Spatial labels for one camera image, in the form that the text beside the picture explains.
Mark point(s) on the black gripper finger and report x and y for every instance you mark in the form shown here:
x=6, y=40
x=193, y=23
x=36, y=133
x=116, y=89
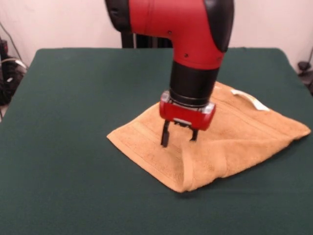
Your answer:
x=194, y=134
x=165, y=133

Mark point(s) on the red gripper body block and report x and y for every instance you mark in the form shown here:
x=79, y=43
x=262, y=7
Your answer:
x=185, y=117

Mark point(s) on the orange terry towel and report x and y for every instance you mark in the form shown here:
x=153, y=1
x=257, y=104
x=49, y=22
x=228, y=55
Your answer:
x=220, y=151

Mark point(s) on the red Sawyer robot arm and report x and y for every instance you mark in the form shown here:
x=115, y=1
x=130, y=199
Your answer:
x=178, y=36

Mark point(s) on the black column stand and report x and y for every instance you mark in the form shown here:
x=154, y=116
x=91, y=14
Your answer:
x=146, y=40

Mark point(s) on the dark green table cloth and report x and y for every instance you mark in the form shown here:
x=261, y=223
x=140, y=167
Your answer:
x=73, y=147

